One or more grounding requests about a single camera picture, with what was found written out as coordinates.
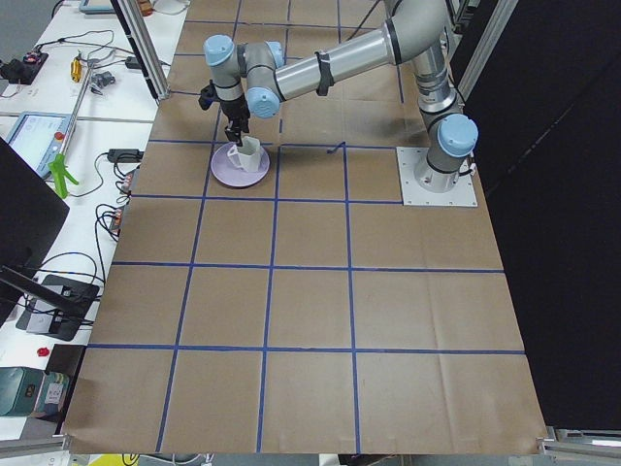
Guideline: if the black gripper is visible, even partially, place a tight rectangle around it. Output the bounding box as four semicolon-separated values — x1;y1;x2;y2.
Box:
220;94;250;147

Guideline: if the white faceted cup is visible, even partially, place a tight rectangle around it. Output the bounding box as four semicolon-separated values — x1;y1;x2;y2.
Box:
227;136;262;173

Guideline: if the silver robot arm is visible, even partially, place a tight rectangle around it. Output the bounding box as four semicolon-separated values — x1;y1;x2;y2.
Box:
198;0;478;193

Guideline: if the lilac plate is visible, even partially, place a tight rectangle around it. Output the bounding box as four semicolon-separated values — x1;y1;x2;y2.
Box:
211;143;271;188

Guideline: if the black power adapter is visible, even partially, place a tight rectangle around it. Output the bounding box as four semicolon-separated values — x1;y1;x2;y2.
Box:
107;149;144;163

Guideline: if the blue teach pendant tablet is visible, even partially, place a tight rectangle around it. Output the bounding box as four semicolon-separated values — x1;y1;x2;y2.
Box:
7;112;70;179

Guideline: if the black computer monitor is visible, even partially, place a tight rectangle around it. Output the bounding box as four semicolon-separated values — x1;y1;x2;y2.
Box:
0;136;71;327

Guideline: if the black monitor stand base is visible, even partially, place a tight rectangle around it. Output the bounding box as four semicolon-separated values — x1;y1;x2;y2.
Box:
15;273;100;342

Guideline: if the green box device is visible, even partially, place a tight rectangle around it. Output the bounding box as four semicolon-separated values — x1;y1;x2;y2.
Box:
1;367;46;417

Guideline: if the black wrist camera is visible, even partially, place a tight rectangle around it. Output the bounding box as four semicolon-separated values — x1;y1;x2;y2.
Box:
198;82;218;111

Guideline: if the aluminium frame post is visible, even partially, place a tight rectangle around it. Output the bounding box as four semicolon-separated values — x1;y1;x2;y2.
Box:
111;0;170;102

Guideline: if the yellow-handled tool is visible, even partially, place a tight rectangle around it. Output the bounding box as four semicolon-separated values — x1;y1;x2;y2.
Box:
70;56;82;83

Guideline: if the green-handled reacher grabber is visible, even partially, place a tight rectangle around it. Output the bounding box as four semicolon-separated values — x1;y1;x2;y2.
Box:
49;61;93;199

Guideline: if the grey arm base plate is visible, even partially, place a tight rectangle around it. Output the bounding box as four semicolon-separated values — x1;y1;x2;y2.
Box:
396;147;478;208

